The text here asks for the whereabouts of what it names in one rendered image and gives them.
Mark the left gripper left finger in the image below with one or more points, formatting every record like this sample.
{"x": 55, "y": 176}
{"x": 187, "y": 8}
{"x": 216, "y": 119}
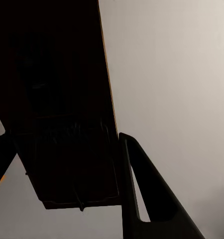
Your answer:
{"x": 7, "y": 154}

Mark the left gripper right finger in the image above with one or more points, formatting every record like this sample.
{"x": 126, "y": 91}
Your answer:
{"x": 168, "y": 218}

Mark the mousetrap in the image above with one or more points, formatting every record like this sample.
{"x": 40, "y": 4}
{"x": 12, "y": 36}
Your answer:
{"x": 56, "y": 101}

